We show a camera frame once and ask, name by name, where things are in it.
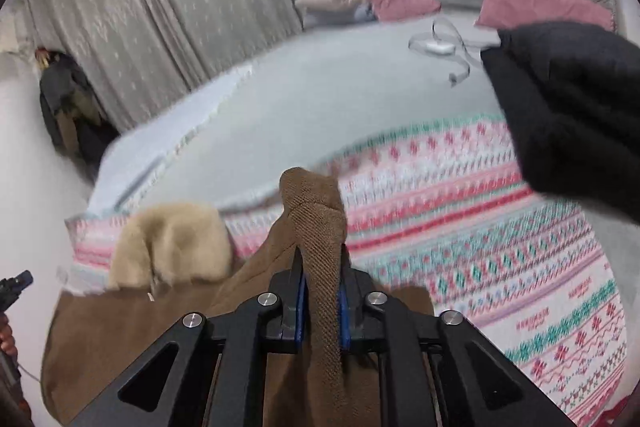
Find person's left hand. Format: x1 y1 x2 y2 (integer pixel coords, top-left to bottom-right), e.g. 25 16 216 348
0 314 17 358

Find hanging dark clothes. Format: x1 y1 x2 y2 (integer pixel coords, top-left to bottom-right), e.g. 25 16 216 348
35 47 119 168

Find grey bed sheet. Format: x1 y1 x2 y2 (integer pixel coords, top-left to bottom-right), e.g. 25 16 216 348
90 19 506 212

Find charger cable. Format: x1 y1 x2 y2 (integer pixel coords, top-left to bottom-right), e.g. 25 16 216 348
409 18 501 88

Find grey star-print curtain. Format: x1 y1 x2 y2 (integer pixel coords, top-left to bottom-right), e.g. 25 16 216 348
25 0 306 132

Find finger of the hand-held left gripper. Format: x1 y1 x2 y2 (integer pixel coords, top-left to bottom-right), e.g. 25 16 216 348
0 271 34 308

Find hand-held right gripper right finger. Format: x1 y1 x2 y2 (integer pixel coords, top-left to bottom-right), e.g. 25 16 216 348
337 247 577 427

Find patterned knit-print blanket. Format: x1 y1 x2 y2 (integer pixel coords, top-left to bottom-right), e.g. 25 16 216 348
65 114 628 425

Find black puffer jacket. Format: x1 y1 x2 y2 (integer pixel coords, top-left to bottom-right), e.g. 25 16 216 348
480 22 640 223

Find brown jacket with fur collar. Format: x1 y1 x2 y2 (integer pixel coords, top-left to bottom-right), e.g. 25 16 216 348
40 167 436 427

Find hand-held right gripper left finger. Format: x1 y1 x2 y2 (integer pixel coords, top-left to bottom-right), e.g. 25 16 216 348
70 251 305 427

